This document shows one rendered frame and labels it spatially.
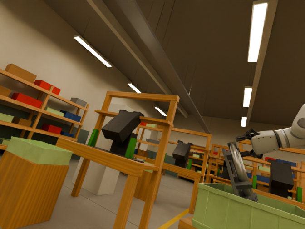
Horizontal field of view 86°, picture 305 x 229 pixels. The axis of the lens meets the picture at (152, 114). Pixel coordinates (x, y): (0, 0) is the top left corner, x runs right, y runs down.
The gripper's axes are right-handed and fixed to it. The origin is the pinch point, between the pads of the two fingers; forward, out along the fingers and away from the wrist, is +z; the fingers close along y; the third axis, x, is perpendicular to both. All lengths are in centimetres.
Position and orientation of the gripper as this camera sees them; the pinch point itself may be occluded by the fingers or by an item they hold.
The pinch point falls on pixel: (240, 146)
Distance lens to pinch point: 93.1
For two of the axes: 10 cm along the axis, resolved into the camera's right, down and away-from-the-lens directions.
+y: -4.1, -8.7, -2.7
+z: -8.7, 2.9, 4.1
